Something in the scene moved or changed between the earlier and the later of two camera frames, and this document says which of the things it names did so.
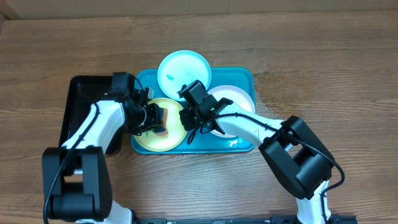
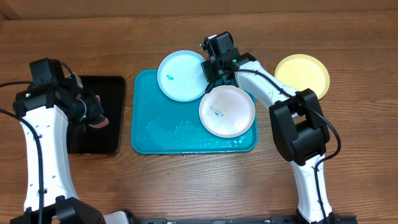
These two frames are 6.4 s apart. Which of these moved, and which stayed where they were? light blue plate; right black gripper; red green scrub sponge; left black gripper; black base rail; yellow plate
Moved: right black gripper; yellow plate; red green scrub sponge; left black gripper
Stayed: light blue plate; black base rail
